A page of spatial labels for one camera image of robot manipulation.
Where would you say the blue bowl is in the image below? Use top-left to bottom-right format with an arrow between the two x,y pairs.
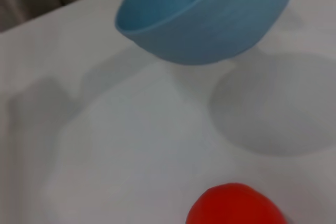
114,0 -> 299,66

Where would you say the orange fruit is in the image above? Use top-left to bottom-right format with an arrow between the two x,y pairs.
185,182 -> 289,224

